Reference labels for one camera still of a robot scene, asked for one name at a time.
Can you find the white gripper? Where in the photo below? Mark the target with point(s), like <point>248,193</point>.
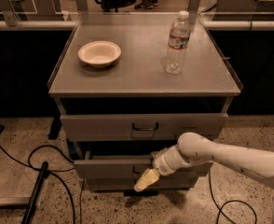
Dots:
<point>160,164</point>

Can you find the grey drawer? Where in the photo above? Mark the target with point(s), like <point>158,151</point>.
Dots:
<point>127,127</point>
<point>113,167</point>
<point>109,184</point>

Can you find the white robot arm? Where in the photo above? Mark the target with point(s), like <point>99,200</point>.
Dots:
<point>193,149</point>

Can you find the grey drawer cabinet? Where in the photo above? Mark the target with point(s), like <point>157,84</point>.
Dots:
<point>136,82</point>

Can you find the black bar on floor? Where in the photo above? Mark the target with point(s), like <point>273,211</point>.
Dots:
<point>30,209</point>

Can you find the clear plastic water bottle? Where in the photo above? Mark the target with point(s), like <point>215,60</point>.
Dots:
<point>178,40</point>

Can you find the white paper bowl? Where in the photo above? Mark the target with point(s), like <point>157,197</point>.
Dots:
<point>99,54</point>

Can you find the white horizontal rail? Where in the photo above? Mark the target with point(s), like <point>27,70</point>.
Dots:
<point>72,25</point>

